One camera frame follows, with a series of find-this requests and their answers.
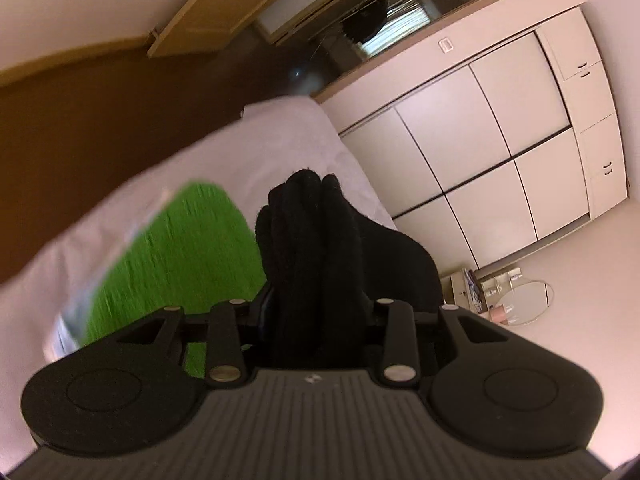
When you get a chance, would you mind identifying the white dressing table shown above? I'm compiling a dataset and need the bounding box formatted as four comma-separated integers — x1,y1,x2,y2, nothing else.
446,267,526,317

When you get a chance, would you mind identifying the bed with white duvet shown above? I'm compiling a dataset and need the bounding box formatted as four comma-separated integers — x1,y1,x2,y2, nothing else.
0,95,401,368

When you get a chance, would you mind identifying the black knit buttoned skirt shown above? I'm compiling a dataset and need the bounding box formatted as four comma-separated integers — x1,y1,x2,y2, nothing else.
254,168,444,370

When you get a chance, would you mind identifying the white built-in wardrobe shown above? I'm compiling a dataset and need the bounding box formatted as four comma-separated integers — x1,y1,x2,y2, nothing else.
324,6,632,272

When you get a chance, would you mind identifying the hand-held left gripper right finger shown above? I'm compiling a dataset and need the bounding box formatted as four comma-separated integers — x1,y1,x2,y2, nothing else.
367,298,507,388

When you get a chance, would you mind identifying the round table mirror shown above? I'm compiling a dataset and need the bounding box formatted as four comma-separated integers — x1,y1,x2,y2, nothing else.
491,280,556,329

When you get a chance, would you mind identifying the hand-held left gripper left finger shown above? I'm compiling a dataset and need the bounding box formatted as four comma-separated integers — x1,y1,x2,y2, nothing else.
116,282,275,388

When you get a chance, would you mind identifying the green knit folded garment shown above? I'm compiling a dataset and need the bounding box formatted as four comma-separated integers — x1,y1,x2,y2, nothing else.
79,180,267,380

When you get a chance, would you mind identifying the light blue folded garment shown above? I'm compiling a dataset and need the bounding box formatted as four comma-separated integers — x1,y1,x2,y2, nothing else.
54,187,177,357

